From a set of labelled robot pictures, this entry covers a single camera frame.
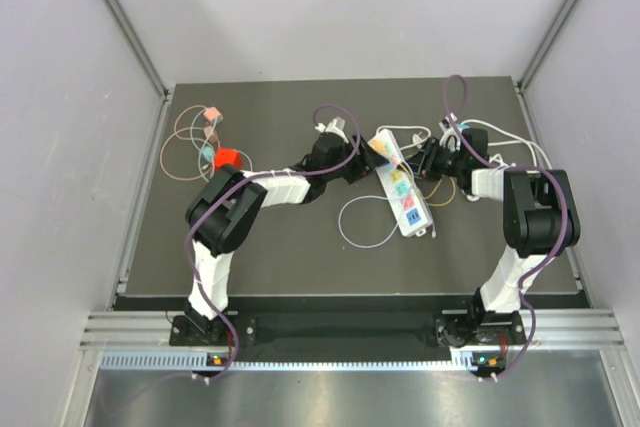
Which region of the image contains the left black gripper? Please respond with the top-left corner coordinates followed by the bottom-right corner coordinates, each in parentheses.
top-left (324, 132), bottom-right (388, 183)

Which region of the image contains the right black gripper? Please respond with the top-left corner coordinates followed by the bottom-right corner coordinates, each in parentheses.
top-left (399, 137), bottom-right (467, 181)

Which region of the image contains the yellow charger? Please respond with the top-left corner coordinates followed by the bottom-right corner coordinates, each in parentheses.
top-left (369, 139), bottom-right (392, 157)

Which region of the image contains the white power strip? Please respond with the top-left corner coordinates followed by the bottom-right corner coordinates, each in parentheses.
top-left (368, 128), bottom-right (436, 239)

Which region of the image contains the orange usb cable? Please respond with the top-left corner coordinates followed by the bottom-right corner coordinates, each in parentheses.
top-left (399, 145), bottom-right (457, 209)

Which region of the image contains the red cube adapter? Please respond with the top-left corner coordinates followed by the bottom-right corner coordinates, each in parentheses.
top-left (212, 148), bottom-right (243, 170)

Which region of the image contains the beige brown charger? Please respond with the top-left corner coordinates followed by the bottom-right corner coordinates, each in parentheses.
top-left (203, 126), bottom-right (219, 143)

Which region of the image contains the mint green charger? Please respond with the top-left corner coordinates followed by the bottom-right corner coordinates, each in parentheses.
top-left (200, 146), bottom-right (215, 162)

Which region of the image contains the salmon pink charger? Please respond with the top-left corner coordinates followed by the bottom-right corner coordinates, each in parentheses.
top-left (203, 107), bottom-right (223, 124)

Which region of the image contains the mint usb cable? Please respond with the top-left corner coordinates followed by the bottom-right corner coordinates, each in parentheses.
top-left (189, 116), bottom-right (256, 183)

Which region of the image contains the pink usb cable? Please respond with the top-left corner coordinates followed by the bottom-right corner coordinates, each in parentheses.
top-left (158, 105), bottom-right (222, 182)

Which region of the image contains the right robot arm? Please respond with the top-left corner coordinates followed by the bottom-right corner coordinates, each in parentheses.
top-left (408, 128), bottom-right (581, 343)

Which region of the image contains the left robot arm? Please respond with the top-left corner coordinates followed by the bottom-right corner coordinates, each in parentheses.
top-left (185, 133), bottom-right (390, 344)

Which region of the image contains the white power strip cord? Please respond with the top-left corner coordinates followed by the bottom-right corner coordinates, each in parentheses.
top-left (377, 122), bottom-right (433, 148)

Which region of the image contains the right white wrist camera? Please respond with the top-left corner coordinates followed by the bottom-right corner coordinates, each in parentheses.
top-left (438, 114), bottom-right (464, 147)

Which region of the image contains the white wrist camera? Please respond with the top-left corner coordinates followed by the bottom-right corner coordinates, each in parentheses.
top-left (314, 117), bottom-right (349, 143)
top-left (438, 114), bottom-right (464, 147)

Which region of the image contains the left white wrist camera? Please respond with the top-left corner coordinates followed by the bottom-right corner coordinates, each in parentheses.
top-left (314, 117), bottom-right (349, 143)

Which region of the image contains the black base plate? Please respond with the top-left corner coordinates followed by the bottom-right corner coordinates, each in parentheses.
top-left (170, 294), bottom-right (525, 349)

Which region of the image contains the slotted cable duct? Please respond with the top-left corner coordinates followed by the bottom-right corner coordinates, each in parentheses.
top-left (100, 350), bottom-right (504, 373)

